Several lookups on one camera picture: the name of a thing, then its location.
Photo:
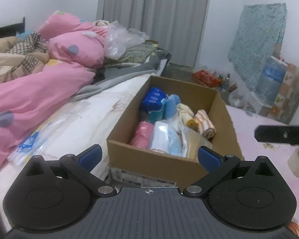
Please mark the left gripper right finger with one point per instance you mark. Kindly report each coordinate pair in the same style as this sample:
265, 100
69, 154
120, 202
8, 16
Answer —
218, 169

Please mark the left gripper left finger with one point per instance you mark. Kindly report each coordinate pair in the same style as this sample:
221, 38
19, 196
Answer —
79, 168

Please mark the orange white striped towel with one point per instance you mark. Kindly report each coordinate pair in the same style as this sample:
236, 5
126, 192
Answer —
205, 126

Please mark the bagged blue face masks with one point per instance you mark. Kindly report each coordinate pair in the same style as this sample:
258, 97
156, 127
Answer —
166, 139

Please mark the yellow cream cloth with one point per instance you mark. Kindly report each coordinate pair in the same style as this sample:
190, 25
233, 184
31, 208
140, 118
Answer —
186, 117

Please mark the pink plastic bag pack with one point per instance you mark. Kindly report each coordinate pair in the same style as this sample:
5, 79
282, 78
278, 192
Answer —
142, 135

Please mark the light blue towel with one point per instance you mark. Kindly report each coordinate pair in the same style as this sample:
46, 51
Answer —
168, 111

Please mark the blue pack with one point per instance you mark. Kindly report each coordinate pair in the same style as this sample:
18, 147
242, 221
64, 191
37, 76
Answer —
153, 100

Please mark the white tissue pack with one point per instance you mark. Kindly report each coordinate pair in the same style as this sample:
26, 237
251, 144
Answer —
191, 142

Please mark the patterned covered stand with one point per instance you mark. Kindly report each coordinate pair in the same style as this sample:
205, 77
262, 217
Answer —
286, 102

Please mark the brown cardboard box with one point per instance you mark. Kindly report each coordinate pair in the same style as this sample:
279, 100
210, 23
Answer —
145, 168

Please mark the clear zip bag on bed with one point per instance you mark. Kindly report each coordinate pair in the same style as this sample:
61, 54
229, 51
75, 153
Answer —
48, 132

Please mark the large water bottle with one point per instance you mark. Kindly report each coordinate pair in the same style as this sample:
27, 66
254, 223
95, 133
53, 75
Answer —
271, 80

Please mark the red snack bag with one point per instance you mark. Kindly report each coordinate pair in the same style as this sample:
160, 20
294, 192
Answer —
207, 79

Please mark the grey bed sheet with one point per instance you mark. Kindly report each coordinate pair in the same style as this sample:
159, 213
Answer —
119, 73

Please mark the blue floral cloth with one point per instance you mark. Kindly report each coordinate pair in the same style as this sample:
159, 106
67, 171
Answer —
260, 28

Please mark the pink duvet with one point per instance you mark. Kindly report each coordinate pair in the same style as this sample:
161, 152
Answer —
76, 51

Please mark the green patterned pillow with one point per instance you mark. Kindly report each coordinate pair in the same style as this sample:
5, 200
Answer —
137, 54

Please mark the clear plastic bag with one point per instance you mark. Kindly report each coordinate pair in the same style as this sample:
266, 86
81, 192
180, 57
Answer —
119, 39

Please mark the brown checkered blanket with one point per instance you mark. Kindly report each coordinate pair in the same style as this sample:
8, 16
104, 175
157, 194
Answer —
21, 57

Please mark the grey curtain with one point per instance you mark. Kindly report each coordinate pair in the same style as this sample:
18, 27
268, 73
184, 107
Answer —
177, 25

